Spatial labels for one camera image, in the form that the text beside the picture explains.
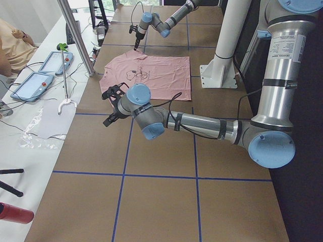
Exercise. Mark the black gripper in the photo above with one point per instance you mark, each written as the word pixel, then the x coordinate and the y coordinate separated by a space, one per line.
pixel 138 38
pixel 115 112

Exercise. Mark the clear plastic bag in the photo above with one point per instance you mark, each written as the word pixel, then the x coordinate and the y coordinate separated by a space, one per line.
pixel 47 129

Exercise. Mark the black keyboard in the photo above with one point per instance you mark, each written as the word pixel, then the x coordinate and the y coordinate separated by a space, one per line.
pixel 69 37

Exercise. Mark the near blue teach pendant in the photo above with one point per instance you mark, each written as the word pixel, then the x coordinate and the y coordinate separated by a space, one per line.
pixel 33 87

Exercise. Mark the reacher grabber stick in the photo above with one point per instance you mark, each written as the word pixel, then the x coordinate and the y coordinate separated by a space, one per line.
pixel 62 47

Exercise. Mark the pink Snoopy t-shirt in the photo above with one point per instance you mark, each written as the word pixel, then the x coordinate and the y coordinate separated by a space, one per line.
pixel 164 76

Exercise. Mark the red cylinder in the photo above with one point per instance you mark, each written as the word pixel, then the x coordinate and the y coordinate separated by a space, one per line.
pixel 16 214

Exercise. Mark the aluminium frame post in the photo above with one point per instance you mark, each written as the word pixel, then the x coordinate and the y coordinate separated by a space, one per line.
pixel 70 20

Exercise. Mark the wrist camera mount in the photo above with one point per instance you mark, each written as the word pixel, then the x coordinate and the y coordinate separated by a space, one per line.
pixel 114 93
pixel 133 28

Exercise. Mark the blue teach pendant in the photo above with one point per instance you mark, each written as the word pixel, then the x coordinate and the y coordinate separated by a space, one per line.
pixel 54 64
pixel 33 87

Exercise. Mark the white camera pole with base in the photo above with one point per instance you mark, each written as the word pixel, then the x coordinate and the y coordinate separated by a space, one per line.
pixel 219 73

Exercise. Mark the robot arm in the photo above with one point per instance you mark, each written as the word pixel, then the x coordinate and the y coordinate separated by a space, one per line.
pixel 163 28
pixel 267 136

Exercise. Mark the person in beige shirt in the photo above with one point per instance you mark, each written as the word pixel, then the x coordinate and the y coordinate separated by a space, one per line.
pixel 17 49

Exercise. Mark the far blue teach pendant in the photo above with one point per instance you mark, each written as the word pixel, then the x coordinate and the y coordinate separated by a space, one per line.
pixel 54 64

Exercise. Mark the black tripod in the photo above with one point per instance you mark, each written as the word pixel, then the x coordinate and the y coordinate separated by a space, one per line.
pixel 6 186

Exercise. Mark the black power adapter box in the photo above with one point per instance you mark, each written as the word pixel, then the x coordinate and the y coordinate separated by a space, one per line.
pixel 100 32

